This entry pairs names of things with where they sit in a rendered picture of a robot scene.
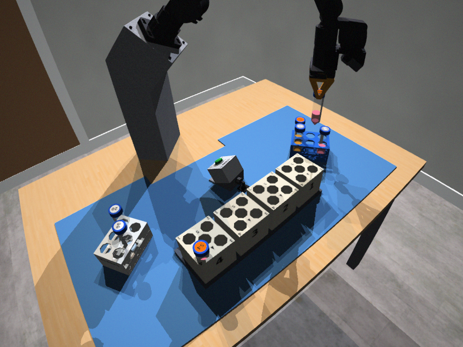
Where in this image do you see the blue flat mat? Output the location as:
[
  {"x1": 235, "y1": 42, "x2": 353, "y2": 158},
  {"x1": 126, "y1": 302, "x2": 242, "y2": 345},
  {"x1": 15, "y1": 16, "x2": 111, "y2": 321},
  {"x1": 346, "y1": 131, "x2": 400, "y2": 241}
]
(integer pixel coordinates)
[{"x1": 55, "y1": 105, "x2": 397, "y2": 347}]

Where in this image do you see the blue tube rack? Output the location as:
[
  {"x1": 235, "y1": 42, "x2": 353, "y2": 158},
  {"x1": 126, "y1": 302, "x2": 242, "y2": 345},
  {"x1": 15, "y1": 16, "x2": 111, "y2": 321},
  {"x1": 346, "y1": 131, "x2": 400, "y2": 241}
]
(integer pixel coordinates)
[{"x1": 289, "y1": 130, "x2": 330, "y2": 162}]

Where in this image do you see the beige bucket adapter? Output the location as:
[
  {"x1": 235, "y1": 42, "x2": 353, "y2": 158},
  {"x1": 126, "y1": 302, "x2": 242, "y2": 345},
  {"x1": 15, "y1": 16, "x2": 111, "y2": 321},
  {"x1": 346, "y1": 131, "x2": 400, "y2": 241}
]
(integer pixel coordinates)
[
  {"x1": 275, "y1": 154, "x2": 324, "y2": 208},
  {"x1": 213, "y1": 192, "x2": 269, "y2": 256},
  {"x1": 246, "y1": 172, "x2": 299, "y2": 230},
  {"x1": 176, "y1": 216, "x2": 237, "y2": 284}
]

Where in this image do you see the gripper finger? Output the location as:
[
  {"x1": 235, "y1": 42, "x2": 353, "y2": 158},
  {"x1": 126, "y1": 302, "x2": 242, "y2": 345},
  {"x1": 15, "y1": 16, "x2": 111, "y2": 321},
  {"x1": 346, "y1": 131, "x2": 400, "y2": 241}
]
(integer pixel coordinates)
[
  {"x1": 309, "y1": 78, "x2": 335, "y2": 99},
  {"x1": 315, "y1": 82, "x2": 326, "y2": 90}
]

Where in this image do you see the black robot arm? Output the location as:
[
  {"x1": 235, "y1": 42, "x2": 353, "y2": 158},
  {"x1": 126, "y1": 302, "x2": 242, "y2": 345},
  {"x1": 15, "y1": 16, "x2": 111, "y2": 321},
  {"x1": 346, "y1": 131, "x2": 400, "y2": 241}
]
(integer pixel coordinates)
[{"x1": 137, "y1": 0, "x2": 368, "y2": 72}]

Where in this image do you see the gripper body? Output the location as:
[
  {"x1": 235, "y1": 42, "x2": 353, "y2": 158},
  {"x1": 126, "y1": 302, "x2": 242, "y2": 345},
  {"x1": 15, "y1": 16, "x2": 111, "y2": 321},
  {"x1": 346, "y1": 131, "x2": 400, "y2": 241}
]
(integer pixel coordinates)
[{"x1": 309, "y1": 46, "x2": 336, "y2": 79}]

